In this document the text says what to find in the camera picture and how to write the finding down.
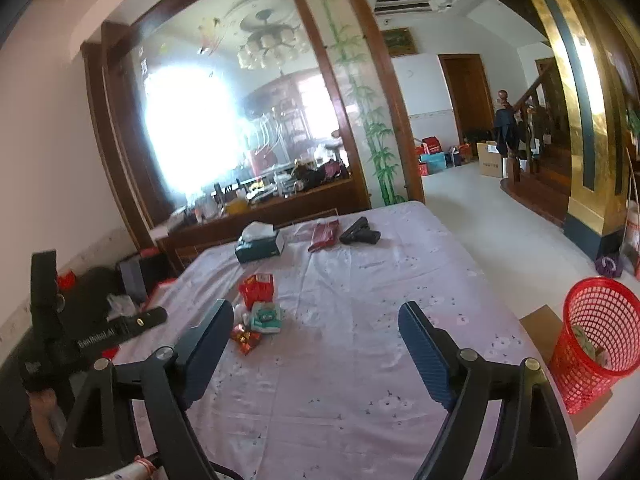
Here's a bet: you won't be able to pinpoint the flat cardboard sheet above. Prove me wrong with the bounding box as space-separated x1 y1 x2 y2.
519 304 614 435

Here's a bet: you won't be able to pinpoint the black handheld device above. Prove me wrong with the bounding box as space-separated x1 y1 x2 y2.
338 217 382 246

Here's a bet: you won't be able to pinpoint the wooden door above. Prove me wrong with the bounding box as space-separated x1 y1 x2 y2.
438 53 496 145

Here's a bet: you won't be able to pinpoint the chandelier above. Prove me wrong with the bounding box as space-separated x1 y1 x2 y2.
237 10 312 72

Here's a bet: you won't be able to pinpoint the dark green tissue box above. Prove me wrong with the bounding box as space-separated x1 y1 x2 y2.
234 221 286 265

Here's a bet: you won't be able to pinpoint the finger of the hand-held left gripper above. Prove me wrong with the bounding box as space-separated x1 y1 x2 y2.
31 250 66 341
107 306 169 344

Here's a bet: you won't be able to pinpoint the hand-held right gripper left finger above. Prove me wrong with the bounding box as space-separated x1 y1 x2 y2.
55 299 235 480

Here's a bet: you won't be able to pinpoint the wooden counter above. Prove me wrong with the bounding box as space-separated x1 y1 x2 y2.
155 174 374 272

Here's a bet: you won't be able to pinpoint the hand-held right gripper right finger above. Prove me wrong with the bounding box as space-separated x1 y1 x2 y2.
398 301 581 480

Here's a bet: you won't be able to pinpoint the torn red carton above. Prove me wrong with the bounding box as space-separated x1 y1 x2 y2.
238 273 275 307

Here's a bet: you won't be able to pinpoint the shiny red wrapper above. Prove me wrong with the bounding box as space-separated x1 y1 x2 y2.
230 323 264 356

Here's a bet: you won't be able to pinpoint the red foil packet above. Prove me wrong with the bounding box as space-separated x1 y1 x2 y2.
307 218 340 254

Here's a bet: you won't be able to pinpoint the red gift boxes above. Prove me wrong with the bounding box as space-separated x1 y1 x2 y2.
413 135 447 177

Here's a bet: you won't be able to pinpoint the cardboard box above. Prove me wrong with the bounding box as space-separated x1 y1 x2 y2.
475 140 504 179

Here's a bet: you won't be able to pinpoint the bamboo wall painting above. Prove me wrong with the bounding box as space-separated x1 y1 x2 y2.
300 0 407 207

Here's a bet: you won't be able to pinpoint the teal packet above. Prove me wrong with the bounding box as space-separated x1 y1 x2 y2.
249 301 285 335

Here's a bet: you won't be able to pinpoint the purple bag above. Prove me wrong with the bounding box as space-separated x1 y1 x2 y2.
594 254 624 279

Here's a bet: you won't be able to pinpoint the dark gift bag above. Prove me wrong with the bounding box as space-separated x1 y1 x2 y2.
117 254 174 302

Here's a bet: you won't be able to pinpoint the pile of assorted clutter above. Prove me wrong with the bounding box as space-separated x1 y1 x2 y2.
170 156 352 231

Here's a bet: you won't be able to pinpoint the wooden staircase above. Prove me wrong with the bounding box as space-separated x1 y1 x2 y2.
500 60 572 227

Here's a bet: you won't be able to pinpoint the framed picture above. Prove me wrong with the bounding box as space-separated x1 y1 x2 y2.
380 28 418 58

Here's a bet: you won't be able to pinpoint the gold pillar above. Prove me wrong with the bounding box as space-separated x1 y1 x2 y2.
509 0 627 262

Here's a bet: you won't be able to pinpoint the person's left forearm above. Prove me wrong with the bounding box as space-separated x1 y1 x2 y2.
26 390 67 466

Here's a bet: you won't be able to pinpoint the red plastic mesh basket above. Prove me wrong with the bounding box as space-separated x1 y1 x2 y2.
549 276 640 416

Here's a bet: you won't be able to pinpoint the lilac floral tablecloth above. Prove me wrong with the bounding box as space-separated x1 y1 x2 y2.
114 200 577 480

